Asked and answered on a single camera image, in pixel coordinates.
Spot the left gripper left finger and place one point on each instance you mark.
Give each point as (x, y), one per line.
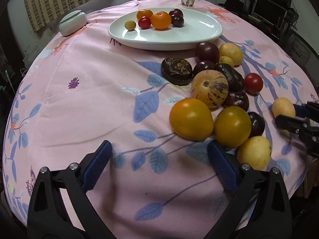
(47, 214)

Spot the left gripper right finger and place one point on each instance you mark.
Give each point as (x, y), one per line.
(260, 205)

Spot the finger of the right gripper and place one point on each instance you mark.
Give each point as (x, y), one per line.
(306, 134)
(306, 113)

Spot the small yellow-green longan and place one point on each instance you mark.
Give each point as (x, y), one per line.
(226, 60)

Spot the dark purple plum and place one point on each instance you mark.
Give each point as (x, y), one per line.
(177, 21)

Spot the large orange mandarin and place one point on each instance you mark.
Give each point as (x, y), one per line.
(161, 20)

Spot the small red cherry tomato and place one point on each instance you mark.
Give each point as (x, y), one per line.
(144, 22)

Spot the tiny yellow-green longan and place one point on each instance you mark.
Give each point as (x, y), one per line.
(130, 25)

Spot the blackish small plum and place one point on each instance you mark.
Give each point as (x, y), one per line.
(257, 124)

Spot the spotted yellow fruit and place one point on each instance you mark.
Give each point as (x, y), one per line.
(256, 152)

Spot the green yellow tomato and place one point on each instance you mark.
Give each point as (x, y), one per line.
(232, 127)

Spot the dark cherry plum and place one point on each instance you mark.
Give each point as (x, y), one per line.
(239, 99)

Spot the dark purple ribbed tomato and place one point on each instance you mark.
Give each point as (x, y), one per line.
(234, 78)

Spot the large yellow pear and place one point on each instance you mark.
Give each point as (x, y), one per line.
(232, 51)

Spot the striped pepino melon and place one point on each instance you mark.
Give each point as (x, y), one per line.
(211, 87)

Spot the dark computer monitor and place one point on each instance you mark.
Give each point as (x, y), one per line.
(273, 13)

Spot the small dark plum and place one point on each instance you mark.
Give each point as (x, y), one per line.
(202, 66)

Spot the yellow orange tomato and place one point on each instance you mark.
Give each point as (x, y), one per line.
(191, 119)

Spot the white oval plate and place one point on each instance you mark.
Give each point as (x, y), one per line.
(198, 27)

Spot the wrinkled dark passion fruit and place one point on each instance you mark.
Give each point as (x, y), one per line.
(177, 71)

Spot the pink floral tablecloth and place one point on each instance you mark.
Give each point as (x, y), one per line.
(87, 88)

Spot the dark red plum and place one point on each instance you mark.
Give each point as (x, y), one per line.
(176, 12)

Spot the white lidded ceramic jar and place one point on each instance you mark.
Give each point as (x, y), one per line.
(72, 22)

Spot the small orange tangerine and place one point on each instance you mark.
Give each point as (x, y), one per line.
(144, 13)

